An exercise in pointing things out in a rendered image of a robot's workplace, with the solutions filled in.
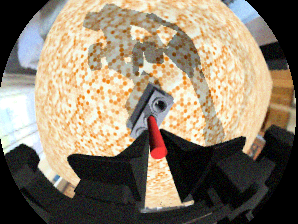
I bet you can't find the red peg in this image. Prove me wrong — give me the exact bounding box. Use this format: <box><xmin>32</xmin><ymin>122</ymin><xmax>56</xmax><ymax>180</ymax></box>
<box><xmin>148</xmin><ymin>117</ymin><xmax>166</xmax><ymax>160</ymax></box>

